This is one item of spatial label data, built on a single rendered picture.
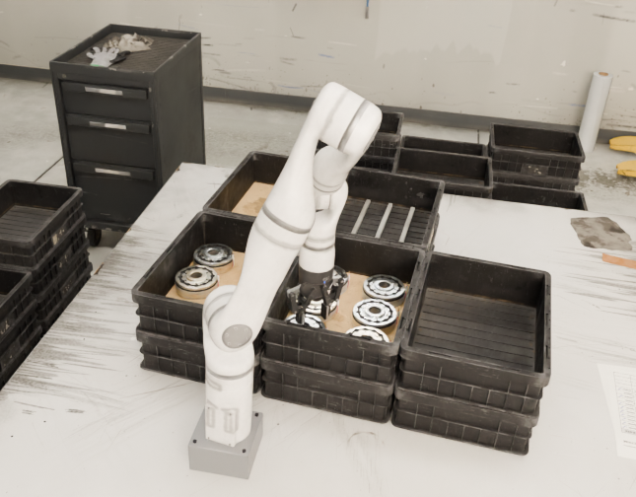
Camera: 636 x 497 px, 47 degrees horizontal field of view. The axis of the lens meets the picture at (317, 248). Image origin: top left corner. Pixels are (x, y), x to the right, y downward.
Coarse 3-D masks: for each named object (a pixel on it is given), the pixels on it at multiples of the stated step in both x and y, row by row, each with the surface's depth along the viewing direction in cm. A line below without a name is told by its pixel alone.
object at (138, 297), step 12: (216, 216) 192; (228, 216) 191; (180, 240) 181; (168, 252) 175; (156, 264) 170; (144, 276) 166; (132, 288) 162; (132, 300) 162; (144, 300) 160; (156, 300) 160; (168, 300) 159; (180, 300) 159; (180, 312) 159; (192, 312) 158
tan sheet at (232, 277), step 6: (234, 252) 195; (240, 252) 195; (240, 258) 193; (192, 264) 189; (240, 264) 190; (234, 270) 188; (240, 270) 188; (222, 276) 185; (228, 276) 185; (234, 276) 185; (240, 276) 186; (222, 282) 183; (228, 282) 183; (234, 282) 183; (174, 288) 180; (168, 294) 178; (174, 294) 178; (186, 300) 176; (192, 300) 176; (198, 300) 176; (204, 300) 176
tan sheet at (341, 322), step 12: (360, 276) 188; (348, 288) 183; (360, 288) 184; (408, 288) 184; (348, 300) 179; (360, 300) 179; (348, 312) 175; (396, 312) 176; (324, 324) 170; (336, 324) 171; (348, 324) 171; (396, 324) 172
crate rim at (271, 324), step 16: (352, 240) 184; (368, 240) 184; (288, 272) 170; (416, 272) 173; (272, 304) 160; (272, 320) 154; (400, 320) 156; (304, 336) 154; (320, 336) 152; (336, 336) 151; (352, 336) 152; (400, 336) 152; (384, 352) 150
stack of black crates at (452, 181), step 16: (400, 160) 318; (416, 160) 317; (432, 160) 316; (448, 160) 314; (464, 160) 313; (480, 160) 312; (416, 176) 317; (432, 176) 317; (448, 176) 318; (464, 176) 317; (480, 176) 315; (448, 192) 292; (464, 192) 291; (480, 192) 290
